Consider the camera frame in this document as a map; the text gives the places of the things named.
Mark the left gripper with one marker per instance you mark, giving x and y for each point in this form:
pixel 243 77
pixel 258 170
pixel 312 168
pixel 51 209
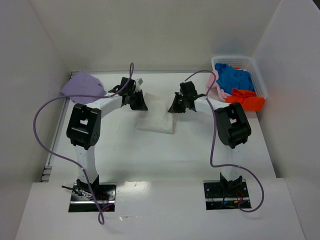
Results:
pixel 135 97

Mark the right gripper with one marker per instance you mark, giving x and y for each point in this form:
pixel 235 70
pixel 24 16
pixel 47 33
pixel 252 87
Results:
pixel 182 99

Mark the white t shirt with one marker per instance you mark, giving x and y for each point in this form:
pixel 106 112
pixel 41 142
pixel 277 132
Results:
pixel 157 118

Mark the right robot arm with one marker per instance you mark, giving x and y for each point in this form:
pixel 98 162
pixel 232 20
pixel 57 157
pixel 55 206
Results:
pixel 230 126

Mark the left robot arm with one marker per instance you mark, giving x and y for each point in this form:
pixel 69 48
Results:
pixel 84 129

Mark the pink t shirt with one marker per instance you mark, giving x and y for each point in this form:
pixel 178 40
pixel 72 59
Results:
pixel 214 87

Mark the blue t shirt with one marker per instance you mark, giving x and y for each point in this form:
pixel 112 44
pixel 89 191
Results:
pixel 230 78

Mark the folded purple t shirt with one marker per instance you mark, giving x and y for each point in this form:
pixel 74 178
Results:
pixel 83 88

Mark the orange t shirt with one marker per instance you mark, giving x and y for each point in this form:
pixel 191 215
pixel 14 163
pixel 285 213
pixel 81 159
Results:
pixel 248 100

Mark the white plastic basket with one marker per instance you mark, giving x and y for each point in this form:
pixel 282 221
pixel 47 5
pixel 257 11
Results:
pixel 247 63

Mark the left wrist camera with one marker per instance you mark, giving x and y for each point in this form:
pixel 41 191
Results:
pixel 138 82

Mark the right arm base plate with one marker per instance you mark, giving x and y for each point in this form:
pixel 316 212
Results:
pixel 216 199

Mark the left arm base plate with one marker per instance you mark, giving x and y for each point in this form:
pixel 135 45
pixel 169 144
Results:
pixel 81 201

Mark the aluminium rail bracket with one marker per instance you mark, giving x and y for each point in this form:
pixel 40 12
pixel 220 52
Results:
pixel 46 173

